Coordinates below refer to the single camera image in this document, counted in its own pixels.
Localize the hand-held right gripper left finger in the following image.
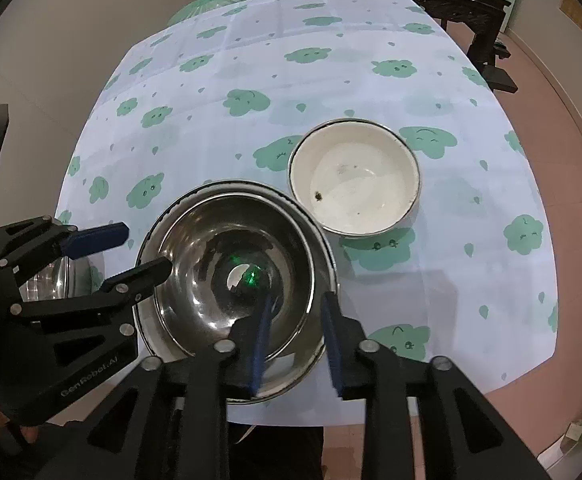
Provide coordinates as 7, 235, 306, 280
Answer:
36, 292, 277, 480

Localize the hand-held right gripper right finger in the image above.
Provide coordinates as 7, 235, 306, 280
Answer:
321, 291, 554, 480

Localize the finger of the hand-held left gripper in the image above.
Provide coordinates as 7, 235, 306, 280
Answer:
0, 215, 131, 286
10, 256, 173, 322

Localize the medium stainless steel bowl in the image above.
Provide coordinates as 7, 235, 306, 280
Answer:
134, 180, 343, 405

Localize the large stainless steel bowl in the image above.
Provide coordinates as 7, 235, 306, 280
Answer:
18, 255, 90, 303

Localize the small stainless steel bowl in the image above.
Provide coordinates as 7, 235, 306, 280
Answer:
152, 194, 318, 363

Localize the white enamel bowl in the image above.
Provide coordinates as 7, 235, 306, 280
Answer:
288, 119, 423, 237

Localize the green plastic stool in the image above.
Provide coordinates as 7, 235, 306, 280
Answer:
166, 0, 257, 28

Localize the green cloud print tablecloth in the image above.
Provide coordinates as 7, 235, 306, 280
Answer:
54, 0, 560, 428

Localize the dark wooden sideboard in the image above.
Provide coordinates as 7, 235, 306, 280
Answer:
283, 0, 514, 68

